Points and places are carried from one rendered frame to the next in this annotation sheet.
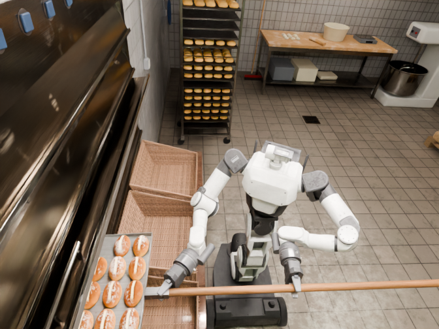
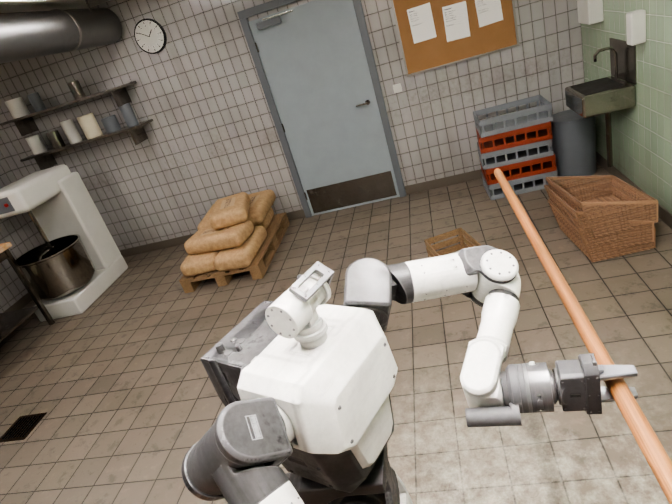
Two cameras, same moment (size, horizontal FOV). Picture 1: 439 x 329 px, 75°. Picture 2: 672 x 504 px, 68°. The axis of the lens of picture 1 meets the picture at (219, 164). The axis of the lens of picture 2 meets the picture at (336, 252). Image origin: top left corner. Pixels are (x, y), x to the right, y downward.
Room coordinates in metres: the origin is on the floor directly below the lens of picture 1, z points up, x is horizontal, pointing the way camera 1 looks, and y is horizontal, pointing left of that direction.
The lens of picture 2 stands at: (0.72, 0.39, 1.90)
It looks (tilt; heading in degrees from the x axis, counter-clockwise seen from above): 25 degrees down; 292
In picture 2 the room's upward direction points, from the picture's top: 18 degrees counter-clockwise
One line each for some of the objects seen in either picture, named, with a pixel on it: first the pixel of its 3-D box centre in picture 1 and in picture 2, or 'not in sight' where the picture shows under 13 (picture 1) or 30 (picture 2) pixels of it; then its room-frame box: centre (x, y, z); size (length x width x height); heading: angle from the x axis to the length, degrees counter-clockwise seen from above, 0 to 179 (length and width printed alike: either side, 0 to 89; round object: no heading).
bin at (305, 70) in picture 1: (302, 69); not in sight; (5.29, -1.37, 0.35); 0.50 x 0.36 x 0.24; 9
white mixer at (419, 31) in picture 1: (417, 66); (56, 240); (5.12, -3.27, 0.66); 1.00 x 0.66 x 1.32; 97
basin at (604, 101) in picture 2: not in sight; (599, 110); (-0.02, -3.82, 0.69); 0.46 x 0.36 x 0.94; 97
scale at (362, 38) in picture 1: (364, 38); not in sight; (5.46, -2.35, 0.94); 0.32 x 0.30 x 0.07; 7
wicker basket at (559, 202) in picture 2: not in sight; (595, 206); (0.17, -3.04, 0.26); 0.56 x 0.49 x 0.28; 104
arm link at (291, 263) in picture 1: (292, 266); (560, 385); (0.67, -0.35, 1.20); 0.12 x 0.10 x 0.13; 2
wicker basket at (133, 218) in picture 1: (160, 235); not in sight; (1.11, 0.34, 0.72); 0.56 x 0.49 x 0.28; 6
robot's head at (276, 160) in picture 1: (276, 155); (300, 310); (1.08, -0.26, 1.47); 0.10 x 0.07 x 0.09; 72
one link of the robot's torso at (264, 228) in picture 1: (260, 208); (329, 487); (1.16, -0.27, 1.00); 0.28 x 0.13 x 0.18; 7
